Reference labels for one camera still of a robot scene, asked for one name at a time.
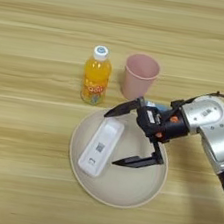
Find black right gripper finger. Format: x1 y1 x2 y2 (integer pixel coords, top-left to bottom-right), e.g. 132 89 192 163
103 92 145 123
111 135 168 173

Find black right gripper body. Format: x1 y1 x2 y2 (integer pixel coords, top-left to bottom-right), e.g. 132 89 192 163
146 104 193 149

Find beige round plate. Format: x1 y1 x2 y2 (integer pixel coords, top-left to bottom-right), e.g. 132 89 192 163
61 103 177 215

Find white rectangular device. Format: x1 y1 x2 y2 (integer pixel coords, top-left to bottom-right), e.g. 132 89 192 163
75 113 127 181

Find orange juice bottle white cap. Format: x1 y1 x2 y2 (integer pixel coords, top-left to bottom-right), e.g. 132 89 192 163
79 43 116 108

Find small black box white label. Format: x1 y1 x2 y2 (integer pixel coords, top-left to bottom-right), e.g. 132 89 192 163
133 103 166 139

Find pink plastic cup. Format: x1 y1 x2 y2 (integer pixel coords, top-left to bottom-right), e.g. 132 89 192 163
119 50 163 105

